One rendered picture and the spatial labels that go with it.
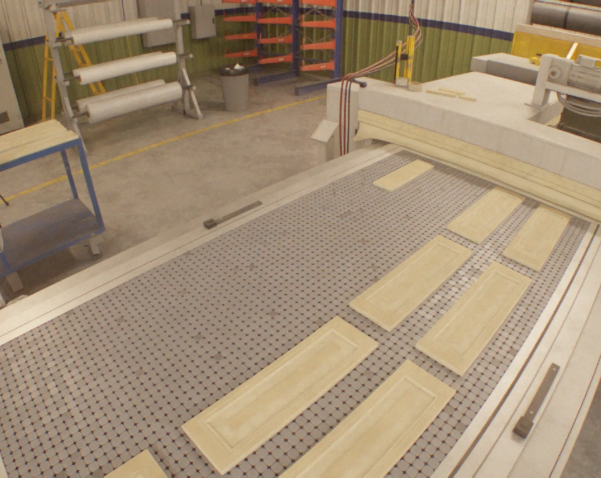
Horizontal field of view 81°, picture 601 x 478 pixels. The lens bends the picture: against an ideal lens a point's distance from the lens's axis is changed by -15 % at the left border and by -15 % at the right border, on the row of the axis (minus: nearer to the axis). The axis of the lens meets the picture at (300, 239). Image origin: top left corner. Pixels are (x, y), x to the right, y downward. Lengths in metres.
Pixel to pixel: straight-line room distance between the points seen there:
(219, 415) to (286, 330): 0.40
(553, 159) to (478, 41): 4.89
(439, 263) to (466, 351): 0.48
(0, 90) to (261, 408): 7.08
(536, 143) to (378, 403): 1.90
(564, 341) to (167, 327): 1.45
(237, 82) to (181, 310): 5.38
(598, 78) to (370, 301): 2.46
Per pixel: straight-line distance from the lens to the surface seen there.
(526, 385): 1.47
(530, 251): 2.06
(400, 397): 1.29
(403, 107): 3.04
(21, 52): 8.44
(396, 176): 2.48
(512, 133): 2.71
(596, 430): 2.71
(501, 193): 2.55
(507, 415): 1.37
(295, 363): 1.34
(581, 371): 1.66
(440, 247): 1.91
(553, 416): 1.47
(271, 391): 1.27
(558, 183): 2.71
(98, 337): 1.59
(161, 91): 6.25
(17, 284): 3.46
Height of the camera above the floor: 1.93
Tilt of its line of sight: 34 degrees down
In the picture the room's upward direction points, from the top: straight up
